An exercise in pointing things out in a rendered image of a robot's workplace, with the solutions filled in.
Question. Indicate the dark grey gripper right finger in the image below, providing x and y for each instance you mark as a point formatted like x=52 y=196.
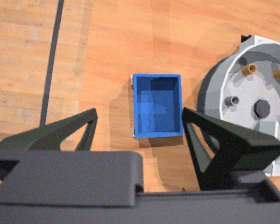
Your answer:
x=241 y=149

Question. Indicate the blue open box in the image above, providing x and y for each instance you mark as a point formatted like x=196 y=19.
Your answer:
x=157 y=105

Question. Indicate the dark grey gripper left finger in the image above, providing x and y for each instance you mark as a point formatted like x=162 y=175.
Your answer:
x=50 y=136

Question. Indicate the grey round turntable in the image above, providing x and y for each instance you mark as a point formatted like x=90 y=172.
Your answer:
x=259 y=93

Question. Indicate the silver metal bushing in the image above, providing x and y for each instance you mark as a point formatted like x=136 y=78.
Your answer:
x=232 y=100

